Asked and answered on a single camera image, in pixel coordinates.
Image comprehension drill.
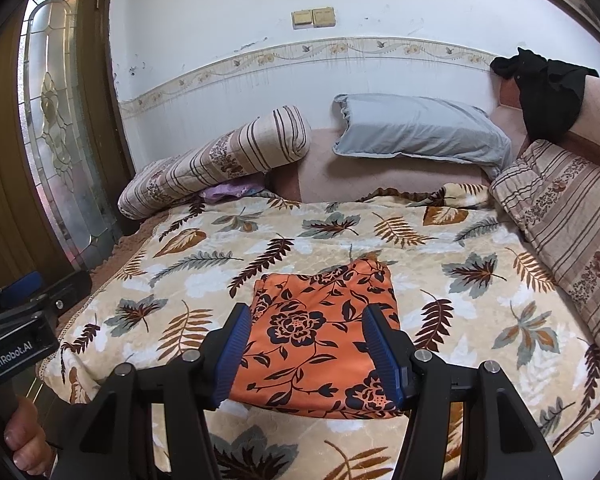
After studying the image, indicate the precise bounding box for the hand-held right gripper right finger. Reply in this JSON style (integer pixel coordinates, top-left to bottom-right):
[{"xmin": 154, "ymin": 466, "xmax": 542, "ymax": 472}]
[{"xmin": 362, "ymin": 304, "xmax": 563, "ymax": 480}]

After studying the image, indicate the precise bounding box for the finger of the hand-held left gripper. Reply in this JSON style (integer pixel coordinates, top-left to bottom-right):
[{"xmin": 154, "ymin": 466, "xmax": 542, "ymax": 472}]
[
  {"xmin": 0, "ymin": 270, "xmax": 93, "ymax": 318},
  {"xmin": 0, "ymin": 272, "xmax": 46, "ymax": 303}
]

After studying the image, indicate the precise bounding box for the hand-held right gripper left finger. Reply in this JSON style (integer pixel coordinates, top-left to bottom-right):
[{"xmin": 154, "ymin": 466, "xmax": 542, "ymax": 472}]
[{"xmin": 70, "ymin": 302, "xmax": 253, "ymax": 480}]

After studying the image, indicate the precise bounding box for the orange floral blouse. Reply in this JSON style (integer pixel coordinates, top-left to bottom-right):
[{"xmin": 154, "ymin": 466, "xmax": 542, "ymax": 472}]
[{"xmin": 250, "ymin": 258, "xmax": 416, "ymax": 420}]

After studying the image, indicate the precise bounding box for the person's left hand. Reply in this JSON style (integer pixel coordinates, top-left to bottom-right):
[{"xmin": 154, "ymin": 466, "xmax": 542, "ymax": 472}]
[{"xmin": 2, "ymin": 396, "xmax": 57, "ymax": 477}]

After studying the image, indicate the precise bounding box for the leaf print fleece blanket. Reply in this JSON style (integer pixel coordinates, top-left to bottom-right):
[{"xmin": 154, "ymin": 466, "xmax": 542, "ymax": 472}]
[{"xmin": 37, "ymin": 182, "xmax": 600, "ymax": 480}]

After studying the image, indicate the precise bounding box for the wooden door with leaded glass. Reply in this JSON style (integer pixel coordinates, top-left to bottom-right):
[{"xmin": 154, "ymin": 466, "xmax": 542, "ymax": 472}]
[{"xmin": 0, "ymin": 0, "xmax": 133, "ymax": 291}]

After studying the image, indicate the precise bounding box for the purple cloth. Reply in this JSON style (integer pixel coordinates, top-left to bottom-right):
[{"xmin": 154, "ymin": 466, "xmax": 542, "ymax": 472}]
[{"xmin": 200, "ymin": 180, "xmax": 266, "ymax": 204}]

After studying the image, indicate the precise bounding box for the pink sofa bed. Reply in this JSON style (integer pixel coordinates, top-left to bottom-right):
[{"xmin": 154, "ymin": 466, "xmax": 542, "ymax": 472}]
[{"xmin": 270, "ymin": 77, "xmax": 600, "ymax": 203}]

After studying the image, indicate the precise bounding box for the striped floral bolster pillow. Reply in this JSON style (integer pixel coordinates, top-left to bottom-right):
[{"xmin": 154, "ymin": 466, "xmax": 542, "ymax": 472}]
[{"xmin": 118, "ymin": 105, "xmax": 312, "ymax": 220}]

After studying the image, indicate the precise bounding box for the brown striped floral pillow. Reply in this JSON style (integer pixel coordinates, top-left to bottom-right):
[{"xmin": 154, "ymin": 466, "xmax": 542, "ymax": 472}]
[{"xmin": 490, "ymin": 139, "xmax": 600, "ymax": 386}]

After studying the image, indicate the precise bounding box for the grey ruffled pillow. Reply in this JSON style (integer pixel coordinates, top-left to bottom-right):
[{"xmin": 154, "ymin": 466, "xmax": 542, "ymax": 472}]
[{"xmin": 332, "ymin": 93, "xmax": 512, "ymax": 181}]

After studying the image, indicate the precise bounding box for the black cloth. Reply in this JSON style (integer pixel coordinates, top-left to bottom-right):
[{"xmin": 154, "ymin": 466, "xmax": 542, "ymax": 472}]
[{"xmin": 490, "ymin": 47, "xmax": 600, "ymax": 142}]

